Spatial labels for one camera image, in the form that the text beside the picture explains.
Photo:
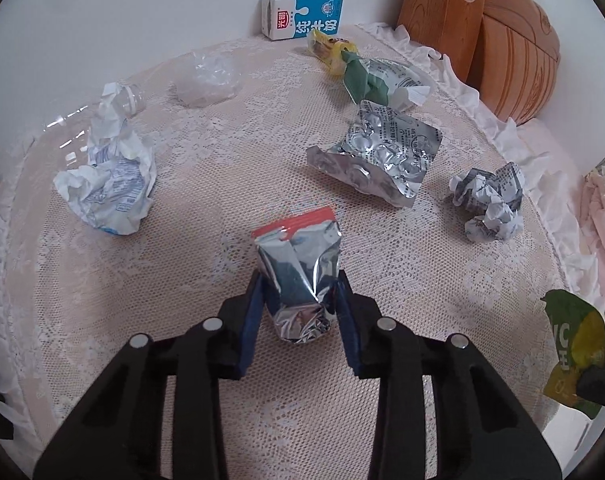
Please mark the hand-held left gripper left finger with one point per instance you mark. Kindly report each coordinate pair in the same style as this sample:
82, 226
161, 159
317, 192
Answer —
247, 330

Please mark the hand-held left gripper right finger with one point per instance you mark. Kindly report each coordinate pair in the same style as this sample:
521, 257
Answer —
348, 332

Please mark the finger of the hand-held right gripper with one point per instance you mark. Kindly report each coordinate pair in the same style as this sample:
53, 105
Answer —
599, 385

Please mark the green yellow snack packet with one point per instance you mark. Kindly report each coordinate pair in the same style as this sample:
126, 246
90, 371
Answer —
577, 345

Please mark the silver foil packet red edge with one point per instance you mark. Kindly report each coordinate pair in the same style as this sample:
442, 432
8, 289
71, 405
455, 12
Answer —
300, 270

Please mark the pink white cloth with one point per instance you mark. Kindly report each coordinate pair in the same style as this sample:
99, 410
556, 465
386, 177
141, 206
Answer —
602, 230

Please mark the silver foil printed bag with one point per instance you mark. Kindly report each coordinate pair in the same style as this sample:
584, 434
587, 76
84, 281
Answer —
382, 152

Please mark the crumpled printed paper ball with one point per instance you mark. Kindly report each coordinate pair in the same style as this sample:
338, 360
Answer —
489, 200

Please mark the crumpled white blue-print wrapper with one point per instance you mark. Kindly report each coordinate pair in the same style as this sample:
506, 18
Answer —
112, 175

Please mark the crumpled clear plastic cup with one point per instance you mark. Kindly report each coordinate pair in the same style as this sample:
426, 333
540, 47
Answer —
207, 79

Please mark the clear plastic bottle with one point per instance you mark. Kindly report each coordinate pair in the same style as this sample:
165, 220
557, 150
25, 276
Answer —
132, 101

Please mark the green white snack wrapper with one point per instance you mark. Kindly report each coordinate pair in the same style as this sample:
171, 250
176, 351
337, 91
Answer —
382, 77

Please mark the yellow snack wrapper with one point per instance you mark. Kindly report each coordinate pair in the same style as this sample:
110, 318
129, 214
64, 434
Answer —
327, 49

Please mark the blue white milk carton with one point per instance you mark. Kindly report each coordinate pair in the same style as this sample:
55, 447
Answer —
302, 15

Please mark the dark wooden chair back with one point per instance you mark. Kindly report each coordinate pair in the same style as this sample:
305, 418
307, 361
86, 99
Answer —
519, 45

